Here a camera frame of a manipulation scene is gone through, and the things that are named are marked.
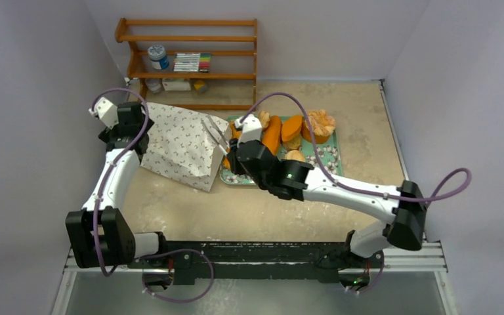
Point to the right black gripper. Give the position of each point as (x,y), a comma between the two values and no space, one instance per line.
(233,149)

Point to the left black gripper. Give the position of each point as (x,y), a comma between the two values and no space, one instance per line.
(107,134)

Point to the pale yellow fake bun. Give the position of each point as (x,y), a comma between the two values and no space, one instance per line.
(295,155)

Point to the small brown fake bread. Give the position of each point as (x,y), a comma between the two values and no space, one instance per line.
(293,144)

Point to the long orange fake baguette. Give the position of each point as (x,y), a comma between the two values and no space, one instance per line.
(272,135)

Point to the orange oval fake bread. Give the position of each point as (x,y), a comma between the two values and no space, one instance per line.
(291,128)

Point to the orange braided fake bread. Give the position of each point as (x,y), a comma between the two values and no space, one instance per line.
(226,163)

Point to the white patterned paper bag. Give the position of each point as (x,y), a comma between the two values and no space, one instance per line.
(180,148)

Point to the small tan fake bread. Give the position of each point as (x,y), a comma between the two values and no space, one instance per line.
(264,118)

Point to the metal tongs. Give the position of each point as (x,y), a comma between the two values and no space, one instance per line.
(216,134)

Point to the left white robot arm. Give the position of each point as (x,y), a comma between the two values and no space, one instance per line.
(98,233)

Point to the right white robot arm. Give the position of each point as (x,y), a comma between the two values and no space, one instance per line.
(400,222)

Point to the small clear jar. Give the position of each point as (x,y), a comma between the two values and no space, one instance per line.
(154,85)

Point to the wooden shelf rack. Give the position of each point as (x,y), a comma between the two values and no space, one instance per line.
(140,67)

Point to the green floral tray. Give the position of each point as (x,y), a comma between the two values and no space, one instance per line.
(329,153)

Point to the white small box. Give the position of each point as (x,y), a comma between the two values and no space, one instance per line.
(176,84)

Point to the blue lidded jar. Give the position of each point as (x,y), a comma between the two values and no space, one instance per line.
(158,57)

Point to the yellow grey sharpener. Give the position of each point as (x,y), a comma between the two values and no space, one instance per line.
(200,86)

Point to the pack of coloured markers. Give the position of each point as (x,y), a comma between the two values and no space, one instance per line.
(192,62)

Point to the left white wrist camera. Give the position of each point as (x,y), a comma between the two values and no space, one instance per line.
(106,111)

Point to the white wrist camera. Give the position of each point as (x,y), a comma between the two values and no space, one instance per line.
(106,111)
(250,128)

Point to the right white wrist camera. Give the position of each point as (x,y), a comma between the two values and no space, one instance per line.
(250,128)

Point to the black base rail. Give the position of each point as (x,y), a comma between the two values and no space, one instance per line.
(326,262)

